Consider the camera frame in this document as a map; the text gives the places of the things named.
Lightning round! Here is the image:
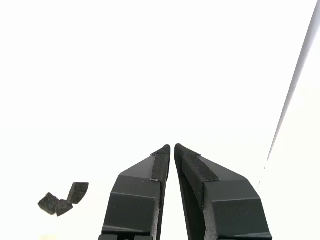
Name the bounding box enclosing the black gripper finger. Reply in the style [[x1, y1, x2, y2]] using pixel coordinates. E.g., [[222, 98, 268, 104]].
[[174, 142, 273, 240], [97, 144, 171, 240]]

